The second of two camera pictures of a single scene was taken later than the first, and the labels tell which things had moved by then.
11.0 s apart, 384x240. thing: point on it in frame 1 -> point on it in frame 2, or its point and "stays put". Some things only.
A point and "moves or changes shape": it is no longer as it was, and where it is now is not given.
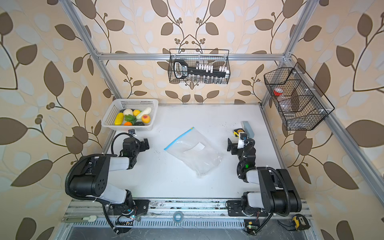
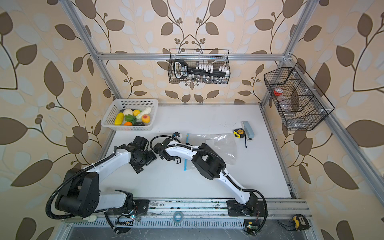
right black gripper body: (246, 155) -> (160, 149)
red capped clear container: (278, 91) stays put
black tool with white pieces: (181, 69) stays put
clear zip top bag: (197, 151) moves or changes shape
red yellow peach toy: (146, 118) stays put
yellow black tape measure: (237, 131) stays put
